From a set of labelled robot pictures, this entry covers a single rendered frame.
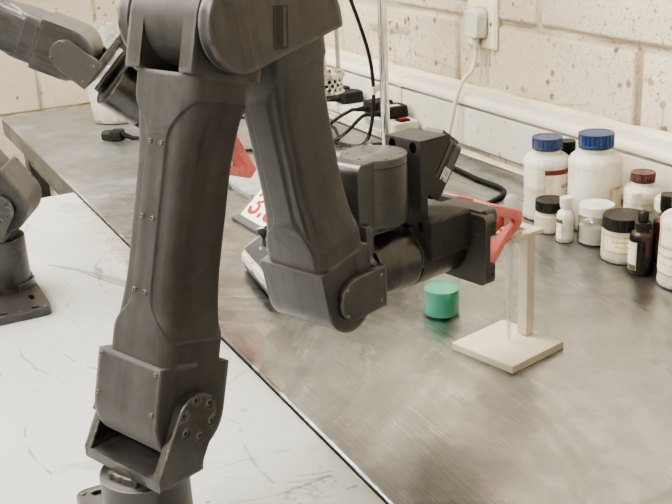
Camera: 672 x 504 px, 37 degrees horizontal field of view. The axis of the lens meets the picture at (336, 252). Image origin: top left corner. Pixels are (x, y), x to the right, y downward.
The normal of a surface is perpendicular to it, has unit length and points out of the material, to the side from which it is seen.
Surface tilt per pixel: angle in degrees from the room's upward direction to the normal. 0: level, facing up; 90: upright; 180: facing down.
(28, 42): 93
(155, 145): 75
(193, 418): 90
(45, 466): 0
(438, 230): 89
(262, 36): 90
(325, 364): 0
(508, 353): 0
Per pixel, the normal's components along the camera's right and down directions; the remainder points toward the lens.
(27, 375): -0.04, -0.94
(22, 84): 0.45, 0.29
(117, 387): -0.64, 0.04
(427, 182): 0.65, 0.22
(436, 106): -0.89, 0.19
